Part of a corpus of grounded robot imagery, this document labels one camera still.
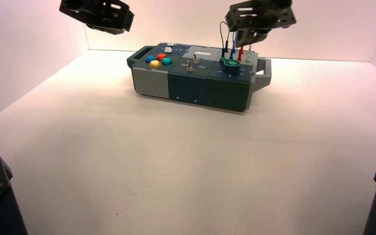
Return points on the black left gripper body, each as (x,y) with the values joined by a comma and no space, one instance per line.
(100,14)

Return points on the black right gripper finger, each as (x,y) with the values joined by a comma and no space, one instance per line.
(244,37)
(257,35)

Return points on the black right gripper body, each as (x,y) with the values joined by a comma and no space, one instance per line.
(262,16)

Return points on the green rotary knob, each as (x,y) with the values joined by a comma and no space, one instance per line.
(230,65)

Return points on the white display window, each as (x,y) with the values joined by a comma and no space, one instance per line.
(201,53)

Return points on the blue round push button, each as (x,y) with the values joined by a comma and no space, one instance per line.
(149,59)

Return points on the yellow round push button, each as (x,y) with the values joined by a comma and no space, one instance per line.
(155,64)

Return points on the red round push button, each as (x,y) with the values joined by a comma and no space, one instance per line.
(161,56)

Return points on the white slider cap down arrow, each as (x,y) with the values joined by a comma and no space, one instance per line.
(170,43)

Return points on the teal grey control box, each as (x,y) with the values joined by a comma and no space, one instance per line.
(188,86)

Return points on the white slider cap up arrow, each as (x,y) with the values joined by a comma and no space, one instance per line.
(168,49)

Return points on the green round push button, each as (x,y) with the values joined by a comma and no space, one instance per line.
(166,61)

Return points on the metal toggle switch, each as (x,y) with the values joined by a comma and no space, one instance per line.
(190,67)
(196,59)

